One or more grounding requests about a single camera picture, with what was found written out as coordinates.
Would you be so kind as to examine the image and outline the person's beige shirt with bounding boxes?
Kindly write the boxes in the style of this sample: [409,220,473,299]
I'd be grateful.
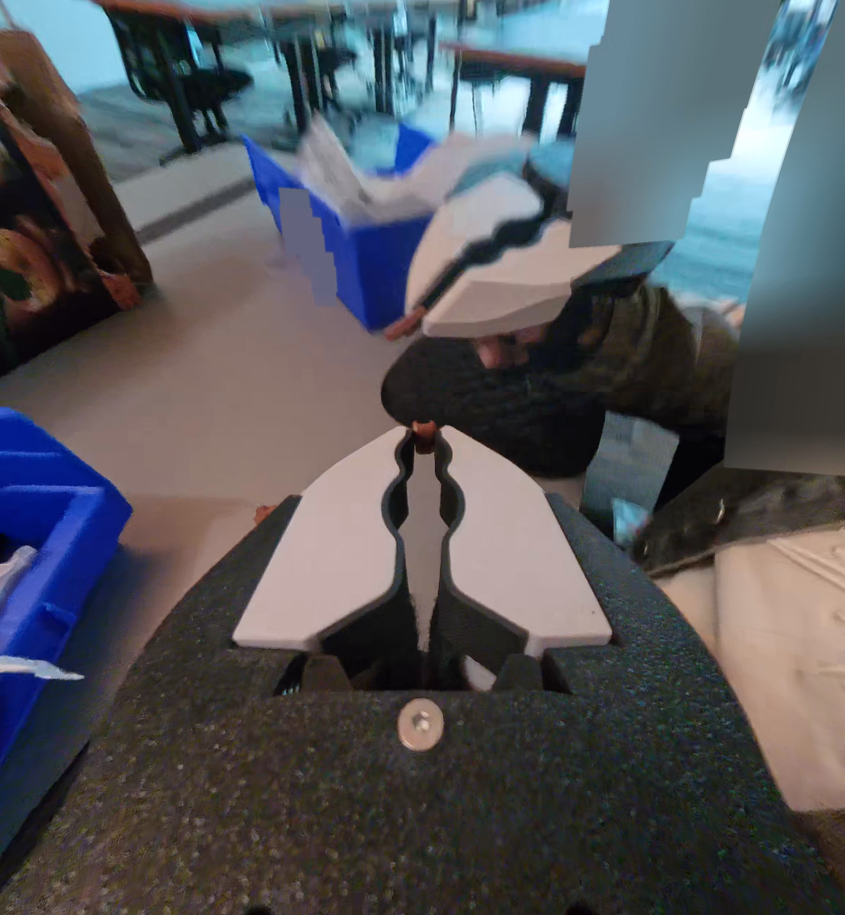
[658,522,845,812]

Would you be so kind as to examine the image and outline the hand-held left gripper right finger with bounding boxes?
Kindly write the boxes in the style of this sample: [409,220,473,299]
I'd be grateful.
[432,425,614,659]

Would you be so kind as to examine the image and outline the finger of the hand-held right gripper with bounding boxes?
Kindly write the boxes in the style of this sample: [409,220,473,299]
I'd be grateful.
[403,175,546,315]
[420,218,624,340]

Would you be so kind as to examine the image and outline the reddish brown lego plate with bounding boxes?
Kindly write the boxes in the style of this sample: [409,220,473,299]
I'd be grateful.
[383,307,431,341]

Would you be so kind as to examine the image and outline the blue plastic bin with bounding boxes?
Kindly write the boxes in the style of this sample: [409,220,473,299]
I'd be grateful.
[0,404,134,823]
[242,122,452,333]

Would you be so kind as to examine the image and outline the heap of white paper bags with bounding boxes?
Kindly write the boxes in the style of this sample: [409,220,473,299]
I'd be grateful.
[297,114,538,221]

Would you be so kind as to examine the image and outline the person's right hand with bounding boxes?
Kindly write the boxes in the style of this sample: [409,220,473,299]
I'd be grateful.
[474,326,551,369]

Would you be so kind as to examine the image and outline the wooden table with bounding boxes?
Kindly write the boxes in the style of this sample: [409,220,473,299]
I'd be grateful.
[440,39,588,140]

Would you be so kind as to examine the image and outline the black orchid lego box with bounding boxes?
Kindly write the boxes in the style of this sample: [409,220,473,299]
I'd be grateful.
[0,29,155,394]

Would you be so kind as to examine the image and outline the torn white paper bag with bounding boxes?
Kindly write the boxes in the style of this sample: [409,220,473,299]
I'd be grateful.
[0,547,84,680]

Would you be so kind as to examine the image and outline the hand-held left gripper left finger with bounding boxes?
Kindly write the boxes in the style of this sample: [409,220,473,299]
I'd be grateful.
[231,426,415,653]

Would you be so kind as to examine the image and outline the black mesh cushion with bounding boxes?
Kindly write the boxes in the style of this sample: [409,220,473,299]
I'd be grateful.
[381,336,609,478]

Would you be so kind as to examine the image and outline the black office chair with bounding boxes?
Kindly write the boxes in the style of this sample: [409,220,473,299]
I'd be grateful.
[104,7,255,165]

